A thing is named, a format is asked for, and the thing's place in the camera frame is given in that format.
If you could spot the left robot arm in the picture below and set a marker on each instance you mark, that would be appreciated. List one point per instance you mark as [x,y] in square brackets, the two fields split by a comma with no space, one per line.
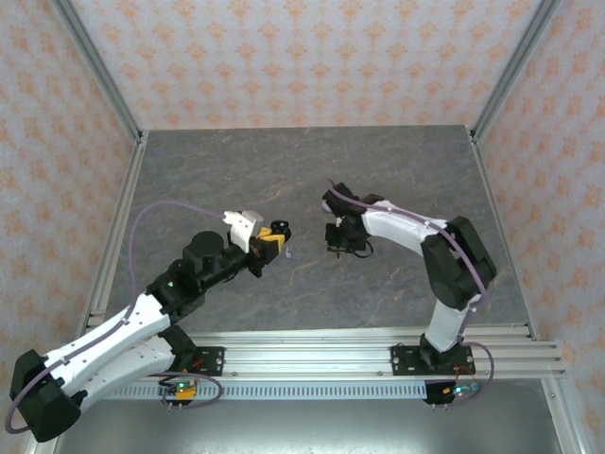
[118,326]

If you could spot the aluminium mounting beam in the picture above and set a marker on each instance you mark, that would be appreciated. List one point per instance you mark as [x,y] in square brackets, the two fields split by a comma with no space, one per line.
[307,359]

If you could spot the grey metal sheet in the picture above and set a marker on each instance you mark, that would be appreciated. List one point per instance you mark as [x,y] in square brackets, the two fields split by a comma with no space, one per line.
[307,430]

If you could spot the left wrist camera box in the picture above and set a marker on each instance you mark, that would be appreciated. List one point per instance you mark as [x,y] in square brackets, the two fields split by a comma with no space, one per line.
[243,227]

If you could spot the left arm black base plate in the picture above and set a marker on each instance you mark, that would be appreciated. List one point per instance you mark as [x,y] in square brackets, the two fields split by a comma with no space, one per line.
[210,359]

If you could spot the aluminium table side rail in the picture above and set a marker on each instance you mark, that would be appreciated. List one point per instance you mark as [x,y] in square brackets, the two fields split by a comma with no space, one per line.
[127,198]
[491,203]

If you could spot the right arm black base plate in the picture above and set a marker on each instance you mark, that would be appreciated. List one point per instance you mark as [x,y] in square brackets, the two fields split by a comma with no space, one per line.
[404,359]

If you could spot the aluminium frame post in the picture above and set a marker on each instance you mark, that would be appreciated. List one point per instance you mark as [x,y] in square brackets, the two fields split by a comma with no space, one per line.
[103,71]
[511,71]

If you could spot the aluminium frame leg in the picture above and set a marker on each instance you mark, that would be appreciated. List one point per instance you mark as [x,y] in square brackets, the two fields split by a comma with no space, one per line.
[564,416]
[40,447]

